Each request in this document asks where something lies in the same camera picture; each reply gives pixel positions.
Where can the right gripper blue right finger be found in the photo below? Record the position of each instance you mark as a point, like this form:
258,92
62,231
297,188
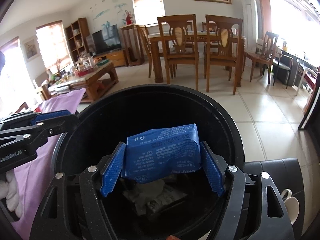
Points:
252,207

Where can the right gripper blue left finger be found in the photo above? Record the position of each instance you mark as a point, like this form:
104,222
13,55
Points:
112,169

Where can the blue tissue pack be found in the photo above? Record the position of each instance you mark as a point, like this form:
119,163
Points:
158,153

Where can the white courier mailer bag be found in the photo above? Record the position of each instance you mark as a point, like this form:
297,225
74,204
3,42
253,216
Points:
151,197

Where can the black trash bin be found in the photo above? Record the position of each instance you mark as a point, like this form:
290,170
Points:
110,120

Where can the white gloved left hand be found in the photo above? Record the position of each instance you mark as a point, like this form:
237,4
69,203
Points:
10,192

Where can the purple tablecloth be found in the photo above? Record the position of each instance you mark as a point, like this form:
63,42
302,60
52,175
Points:
34,177

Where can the small framed flower painting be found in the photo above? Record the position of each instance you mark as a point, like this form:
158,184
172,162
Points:
30,48

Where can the white mug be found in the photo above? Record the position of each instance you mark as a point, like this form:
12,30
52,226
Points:
292,205

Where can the wooden coffee table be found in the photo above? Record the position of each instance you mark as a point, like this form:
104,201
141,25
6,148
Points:
96,83

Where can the wooden tv cabinet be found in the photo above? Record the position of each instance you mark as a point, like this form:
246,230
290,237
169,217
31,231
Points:
118,57

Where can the wooden chair by window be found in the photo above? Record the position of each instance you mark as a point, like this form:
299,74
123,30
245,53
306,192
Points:
265,57

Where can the tall wooden plant stand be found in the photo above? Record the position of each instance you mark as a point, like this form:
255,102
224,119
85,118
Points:
132,44

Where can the wooden bookshelf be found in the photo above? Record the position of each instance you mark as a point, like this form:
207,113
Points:
76,35

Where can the wooden dining table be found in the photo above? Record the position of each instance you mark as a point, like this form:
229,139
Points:
201,37

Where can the wooden dining chair front right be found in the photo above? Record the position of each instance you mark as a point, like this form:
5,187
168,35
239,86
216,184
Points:
223,43

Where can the wooden dining chair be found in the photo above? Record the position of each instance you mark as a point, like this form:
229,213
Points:
180,51
144,33
223,43

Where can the wooden dining chair front left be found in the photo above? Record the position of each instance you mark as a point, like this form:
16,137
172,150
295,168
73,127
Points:
180,51

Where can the black flat television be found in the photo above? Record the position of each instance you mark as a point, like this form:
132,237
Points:
107,39

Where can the wooden dining chair far side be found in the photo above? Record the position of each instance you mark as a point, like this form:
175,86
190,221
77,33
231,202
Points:
144,33

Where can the white standing air conditioner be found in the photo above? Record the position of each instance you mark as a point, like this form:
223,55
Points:
250,19

